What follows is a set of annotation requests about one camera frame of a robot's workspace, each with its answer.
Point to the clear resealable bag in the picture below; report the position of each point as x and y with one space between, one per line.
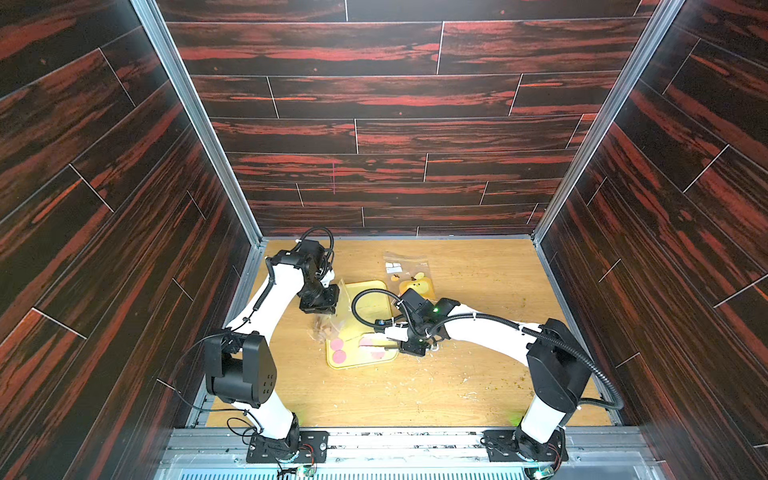
328 327

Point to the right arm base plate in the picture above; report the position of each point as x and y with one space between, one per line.
515 445

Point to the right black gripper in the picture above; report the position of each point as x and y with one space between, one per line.
411 345

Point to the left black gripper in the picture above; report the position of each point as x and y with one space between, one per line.
328 306

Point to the metal tongs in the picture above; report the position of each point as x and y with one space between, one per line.
392 347

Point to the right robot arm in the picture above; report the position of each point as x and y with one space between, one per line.
563 375

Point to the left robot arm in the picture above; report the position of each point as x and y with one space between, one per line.
238 365

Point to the yellow plastic tray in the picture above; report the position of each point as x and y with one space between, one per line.
351 336

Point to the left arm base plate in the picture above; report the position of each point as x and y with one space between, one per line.
304 446

